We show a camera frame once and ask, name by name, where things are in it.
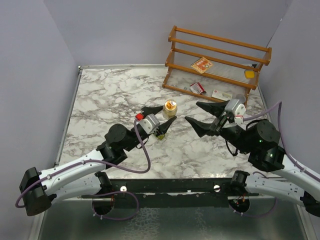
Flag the yellow lid container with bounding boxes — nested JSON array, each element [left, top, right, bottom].
[[244, 70, 255, 80]]

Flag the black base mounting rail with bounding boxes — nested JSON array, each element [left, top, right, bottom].
[[82, 171, 250, 209]]

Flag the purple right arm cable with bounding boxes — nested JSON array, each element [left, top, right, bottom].
[[232, 100, 320, 218]]

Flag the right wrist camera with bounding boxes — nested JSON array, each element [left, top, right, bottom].
[[224, 98, 246, 125]]

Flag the white green medicine box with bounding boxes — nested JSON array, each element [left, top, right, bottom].
[[211, 89, 233, 101]]

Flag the red white medicine packet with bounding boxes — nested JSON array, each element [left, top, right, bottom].
[[189, 82, 207, 95]]

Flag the wooden shelf rack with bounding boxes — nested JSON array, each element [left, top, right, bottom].
[[162, 25, 272, 102]]

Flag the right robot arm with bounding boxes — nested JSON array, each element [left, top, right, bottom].
[[185, 98, 320, 217]]

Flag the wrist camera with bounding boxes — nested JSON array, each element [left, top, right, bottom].
[[137, 114, 160, 134], [224, 98, 246, 125]]

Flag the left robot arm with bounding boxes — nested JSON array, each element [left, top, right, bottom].
[[15, 106, 176, 216]]

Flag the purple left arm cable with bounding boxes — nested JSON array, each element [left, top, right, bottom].
[[15, 117, 152, 221]]

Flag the orange snack packet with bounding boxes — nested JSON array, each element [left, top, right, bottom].
[[190, 57, 214, 74]]

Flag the grey round container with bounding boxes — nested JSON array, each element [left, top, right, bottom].
[[235, 94, 246, 103]]

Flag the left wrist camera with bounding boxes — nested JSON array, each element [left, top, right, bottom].
[[137, 114, 160, 134]]

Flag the green pill organizer box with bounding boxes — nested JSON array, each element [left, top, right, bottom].
[[156, 134, 165, 140]]

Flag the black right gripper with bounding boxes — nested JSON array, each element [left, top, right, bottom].
[[185, 100, 253, 154]]

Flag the clear pill bottle gold lid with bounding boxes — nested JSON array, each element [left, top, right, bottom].
[[162, 99, 178, 119]]

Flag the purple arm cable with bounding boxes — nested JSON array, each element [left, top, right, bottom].
[[15, 117, 152, 221], [232, 100, 320, 218]]

